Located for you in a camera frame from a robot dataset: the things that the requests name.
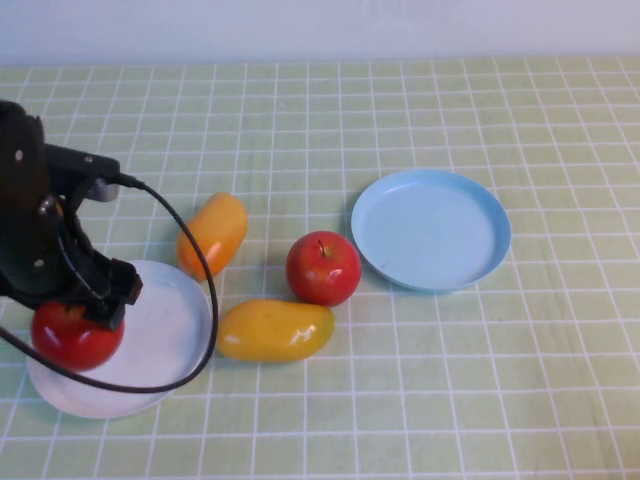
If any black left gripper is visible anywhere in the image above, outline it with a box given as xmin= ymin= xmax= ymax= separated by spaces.
xmin=0 ymin=99 xmax=144 ymax=331

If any red apple with short stem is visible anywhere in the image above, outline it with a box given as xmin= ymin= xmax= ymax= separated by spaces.
xmin=30 ymin=299 xmax=125 ymax=372

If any orange mango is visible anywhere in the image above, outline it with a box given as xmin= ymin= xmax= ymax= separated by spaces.
xmin=176 ymin=191 xmax=249 ymax=282

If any yellow mango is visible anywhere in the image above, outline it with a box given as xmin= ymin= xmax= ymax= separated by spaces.
xmin=215 ymin=298 xmax=336 ymax=363

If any red apple with long stem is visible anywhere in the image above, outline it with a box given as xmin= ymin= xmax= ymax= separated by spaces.
xmin=285 ymin=230 xmax=363 ymax=308

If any white round plate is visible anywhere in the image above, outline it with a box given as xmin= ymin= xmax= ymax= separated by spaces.
xmin=25 ymin=259 xmax=212 ymax=420

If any light blue round plate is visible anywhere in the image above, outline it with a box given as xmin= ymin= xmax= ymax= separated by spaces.
xmin=350 ymin=168 xmax=513 ymax=293

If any green checkered tablecloth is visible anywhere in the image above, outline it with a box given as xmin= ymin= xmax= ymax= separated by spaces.
xmin=0 ymin=55 xmax=640 ymax=480

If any black left camera cable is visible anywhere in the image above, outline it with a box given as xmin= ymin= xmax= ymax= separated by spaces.
xmin=0 ymin=172 xmax=220 ymax=394

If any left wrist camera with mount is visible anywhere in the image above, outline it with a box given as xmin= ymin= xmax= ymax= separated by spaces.
xmin=44 ymin=143 xmax=122 ymax=202

